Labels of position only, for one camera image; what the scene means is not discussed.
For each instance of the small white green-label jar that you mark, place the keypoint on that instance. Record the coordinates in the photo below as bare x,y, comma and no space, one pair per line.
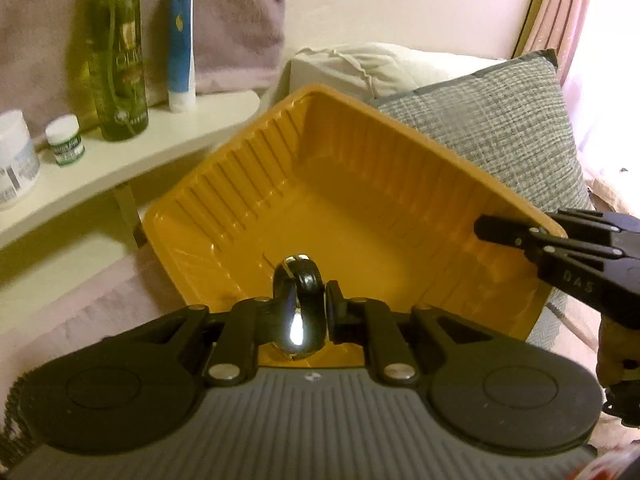
65,140

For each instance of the green oil spray bottle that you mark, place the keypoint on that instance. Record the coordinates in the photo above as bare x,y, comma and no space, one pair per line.
120,60

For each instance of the black and silver bangle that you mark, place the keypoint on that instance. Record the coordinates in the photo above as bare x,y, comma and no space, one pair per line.
306,285

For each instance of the large white jar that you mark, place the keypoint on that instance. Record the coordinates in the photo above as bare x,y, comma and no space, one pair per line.
17,160

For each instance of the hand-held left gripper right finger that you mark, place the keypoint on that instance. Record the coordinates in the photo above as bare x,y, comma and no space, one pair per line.
336,310

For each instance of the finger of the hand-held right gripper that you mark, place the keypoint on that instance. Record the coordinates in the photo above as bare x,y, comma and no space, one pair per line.
570,280
500,230

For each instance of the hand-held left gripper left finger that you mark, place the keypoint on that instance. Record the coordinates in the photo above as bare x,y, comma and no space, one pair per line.
252,316

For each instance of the pink fleece bed blanket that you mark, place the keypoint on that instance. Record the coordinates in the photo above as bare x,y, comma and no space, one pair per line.
75,310

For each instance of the cream corner shelf unit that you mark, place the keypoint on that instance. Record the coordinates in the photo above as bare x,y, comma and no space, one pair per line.
150,145

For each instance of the pink curtain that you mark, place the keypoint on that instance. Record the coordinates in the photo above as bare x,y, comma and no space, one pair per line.
555,5

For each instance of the grey woven cushion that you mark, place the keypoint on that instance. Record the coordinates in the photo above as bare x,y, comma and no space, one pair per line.
500,120

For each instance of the pink fleece towel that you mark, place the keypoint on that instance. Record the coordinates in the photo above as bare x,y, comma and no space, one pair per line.
230,20

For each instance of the white pillow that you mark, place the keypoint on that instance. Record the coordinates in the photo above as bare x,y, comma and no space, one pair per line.
390,70

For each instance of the yellow plastic tray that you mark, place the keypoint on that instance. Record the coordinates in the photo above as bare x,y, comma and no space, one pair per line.
350,200

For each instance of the person's right hand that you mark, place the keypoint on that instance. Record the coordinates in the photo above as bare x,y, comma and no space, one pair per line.
612,350

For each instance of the blue and white tube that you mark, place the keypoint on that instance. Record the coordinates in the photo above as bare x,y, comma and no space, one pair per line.
181,45

